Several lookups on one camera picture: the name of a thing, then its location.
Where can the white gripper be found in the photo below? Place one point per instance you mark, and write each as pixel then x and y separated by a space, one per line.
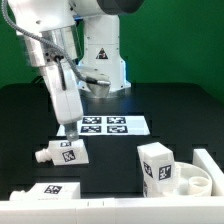
pixel 62 84

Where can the white round stool seat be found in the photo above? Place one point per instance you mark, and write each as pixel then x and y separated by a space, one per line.
pixel 178 180

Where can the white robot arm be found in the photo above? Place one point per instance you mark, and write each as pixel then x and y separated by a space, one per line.
pixel 76 46

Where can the white fiducial marker sheet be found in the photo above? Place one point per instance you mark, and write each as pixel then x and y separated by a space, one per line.
pixel 112 125

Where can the white L-shaped fence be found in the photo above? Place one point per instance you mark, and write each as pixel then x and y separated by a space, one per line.
pixel 169 210

